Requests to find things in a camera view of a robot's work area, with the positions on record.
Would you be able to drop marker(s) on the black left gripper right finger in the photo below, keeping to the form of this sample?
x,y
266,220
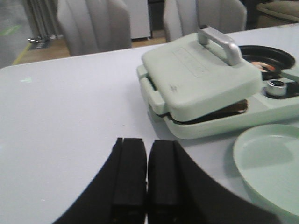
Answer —
x,y
180,192

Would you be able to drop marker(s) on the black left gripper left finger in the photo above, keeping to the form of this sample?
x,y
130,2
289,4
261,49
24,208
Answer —
x,y
117,193

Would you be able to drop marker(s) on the white bread slice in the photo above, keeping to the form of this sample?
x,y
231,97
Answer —
x,y
239,107

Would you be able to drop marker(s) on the pink shrimp pieces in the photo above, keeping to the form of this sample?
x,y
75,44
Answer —
x,y
264,67

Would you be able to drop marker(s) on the mint green sandwich maker lid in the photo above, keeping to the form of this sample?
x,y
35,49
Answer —
x,y
195,75

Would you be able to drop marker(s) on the mint green breakfast maker base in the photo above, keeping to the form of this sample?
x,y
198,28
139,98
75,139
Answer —
x,y
262,109

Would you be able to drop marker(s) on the mint green round plate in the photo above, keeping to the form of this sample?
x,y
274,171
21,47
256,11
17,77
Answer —
x,y
267,158

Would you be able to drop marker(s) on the left silver control knob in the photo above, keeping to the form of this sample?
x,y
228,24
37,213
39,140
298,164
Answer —
x,y
276,88

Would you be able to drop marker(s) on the black round frying pan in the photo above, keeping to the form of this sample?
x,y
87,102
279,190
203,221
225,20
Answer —
x,y
284,63

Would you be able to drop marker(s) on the left beige upholstered chair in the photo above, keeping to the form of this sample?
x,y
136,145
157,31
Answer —
x,y
93,26

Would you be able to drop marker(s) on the beige upholstered chair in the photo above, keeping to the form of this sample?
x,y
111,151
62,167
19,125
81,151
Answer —
x,y
93,26
182,17

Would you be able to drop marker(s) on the right beige upholstered chair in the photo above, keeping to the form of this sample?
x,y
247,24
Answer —
x,y
182,17

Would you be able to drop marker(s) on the white cabinet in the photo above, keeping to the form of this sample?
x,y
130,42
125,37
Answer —
x,y
139,18

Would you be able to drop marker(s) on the tan cushioned seat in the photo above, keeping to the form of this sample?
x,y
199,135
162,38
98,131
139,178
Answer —
x,y
277,13

